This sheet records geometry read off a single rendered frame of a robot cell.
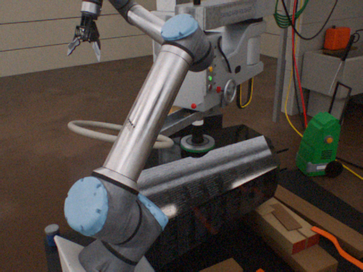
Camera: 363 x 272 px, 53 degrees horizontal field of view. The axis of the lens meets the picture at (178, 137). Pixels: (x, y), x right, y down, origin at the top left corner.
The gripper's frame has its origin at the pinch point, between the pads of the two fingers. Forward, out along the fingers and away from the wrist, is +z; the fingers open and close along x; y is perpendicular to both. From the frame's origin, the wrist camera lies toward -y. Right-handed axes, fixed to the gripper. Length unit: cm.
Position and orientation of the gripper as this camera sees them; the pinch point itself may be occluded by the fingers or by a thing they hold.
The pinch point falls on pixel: (83, 59)
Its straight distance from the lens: 178.6
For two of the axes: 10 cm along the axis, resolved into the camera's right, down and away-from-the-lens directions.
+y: -0.7, 0.9, -9.9
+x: 9.8, 2.1, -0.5
